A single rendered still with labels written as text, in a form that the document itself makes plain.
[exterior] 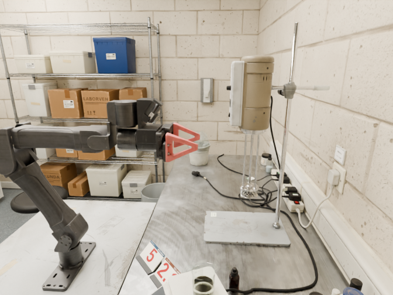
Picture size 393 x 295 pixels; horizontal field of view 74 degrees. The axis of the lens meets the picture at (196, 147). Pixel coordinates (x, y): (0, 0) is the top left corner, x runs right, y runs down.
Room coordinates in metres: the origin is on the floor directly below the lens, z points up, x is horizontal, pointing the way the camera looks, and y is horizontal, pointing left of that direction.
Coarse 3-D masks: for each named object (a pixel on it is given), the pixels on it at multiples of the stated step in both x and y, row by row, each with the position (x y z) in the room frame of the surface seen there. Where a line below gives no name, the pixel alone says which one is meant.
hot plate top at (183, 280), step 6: (174, 276) 0.52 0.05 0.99; (180, 276) 0.52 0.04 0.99; (186, 276) 0.52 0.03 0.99; (216, 276) 0.52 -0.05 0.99; (168, 282) 0.50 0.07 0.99; (174, 282) 0.50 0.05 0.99; (180, 282) 0.50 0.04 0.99; (186, 282) 0.50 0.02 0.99; (216, 282) 0.50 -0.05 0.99; (174, 288) 0.49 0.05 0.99; (180, 288) 0.49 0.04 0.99; (186, 288) 0.49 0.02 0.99; (216, 288) 0.49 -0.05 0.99; (222, 288) 0.49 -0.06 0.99; (174, 294) 0.47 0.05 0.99; (180, 294) 0.47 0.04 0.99; (186, 294) 0.47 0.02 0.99; (216, 294) 0.47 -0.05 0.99; (222, 294) 0.47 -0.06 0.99
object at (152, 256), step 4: (148, 248) 0.71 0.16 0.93; (152, 248) 0.70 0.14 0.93; (144, 252) 0.70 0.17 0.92; (148, 252) 0.69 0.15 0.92; (152, 252) 0.68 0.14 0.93; (156, 252) 0.68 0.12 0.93; (144, 256) 0.69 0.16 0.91; (148, 256) 0.68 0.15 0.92; (152, 256) 0.67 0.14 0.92; (156, 256) 0.66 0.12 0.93; (160, 256) 0.66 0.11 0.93; (148, 260) 0.67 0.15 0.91; (152, 260) 0.66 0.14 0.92; (156, 260) 0.65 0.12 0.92; (152, 264) 0.65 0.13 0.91; (156, 264) 0.64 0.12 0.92; (152, 268) 0.64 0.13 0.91
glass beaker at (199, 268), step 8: (200, 264) 0.49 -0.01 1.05; (208, 264) 0.49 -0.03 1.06; (192, 272) 0.47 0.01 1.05; (200, 272) 0.49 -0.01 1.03; (208, 272) 0.49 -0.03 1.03; (192, 280) 0.46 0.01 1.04; (200, 280) 0.44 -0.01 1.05; (208, 280) 0.44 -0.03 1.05; (192, 288) 0.46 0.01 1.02; (200, 288) 0.44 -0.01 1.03; (208, 288) 0.44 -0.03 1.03
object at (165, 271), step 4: (164, 264) 0.63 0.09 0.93; (168, 264) 0.62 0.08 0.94; (160, 268) 0.62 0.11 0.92; (164, 268) 0.62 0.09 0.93; (168, 268) 0.61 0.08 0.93; (172, 268) 0.61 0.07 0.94; (156, 272) 0.62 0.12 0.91; (160, 272) 0.61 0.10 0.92; (164, 272) 0.61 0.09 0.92; (168, 272) 0.60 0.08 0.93; (172, 272) 0.60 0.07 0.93; (176, 272) 0.59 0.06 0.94; (160, 276) 0.60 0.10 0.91; (164, 276) 0.60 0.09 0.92; (168, 276) 0.59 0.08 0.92; (164, 280) 0.59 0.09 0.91
